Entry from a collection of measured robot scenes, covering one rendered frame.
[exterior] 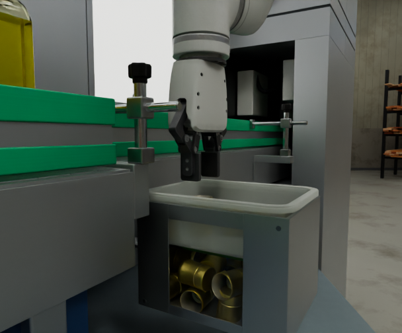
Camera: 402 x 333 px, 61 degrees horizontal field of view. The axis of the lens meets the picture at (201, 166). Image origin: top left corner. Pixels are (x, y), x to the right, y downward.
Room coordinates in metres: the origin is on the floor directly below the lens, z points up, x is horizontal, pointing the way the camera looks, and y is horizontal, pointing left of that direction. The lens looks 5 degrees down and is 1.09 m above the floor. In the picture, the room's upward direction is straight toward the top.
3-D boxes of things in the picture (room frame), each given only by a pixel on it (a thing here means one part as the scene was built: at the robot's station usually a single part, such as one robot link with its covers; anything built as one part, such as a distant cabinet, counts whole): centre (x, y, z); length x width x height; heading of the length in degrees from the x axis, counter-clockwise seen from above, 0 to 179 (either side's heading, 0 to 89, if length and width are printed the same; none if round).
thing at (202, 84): (0.51, 0.00, 1.15); 0.10 x 0.07 x 0.11; 148
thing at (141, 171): (0.46, 0.11, 1.02); 0.09 x 0.04 x 0.07; 60
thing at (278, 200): (0.50, -0.05, 0.97); 0.22 x 0.17 x 0.09; 60
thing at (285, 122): (1.00, -0.22, 1.07); 0.17 x 0.05 x 0.23; 60
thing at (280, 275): (0.51, -0.02, 0.92); 0.27 x 0.17 x 0.15; 60
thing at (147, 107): (0.45, 0.10, 1.12); 0.17 x 0.03 x 0.12; 60
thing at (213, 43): (0.52, 0.00, 1.21); 0.09 x 0.08 x 0.03; 148
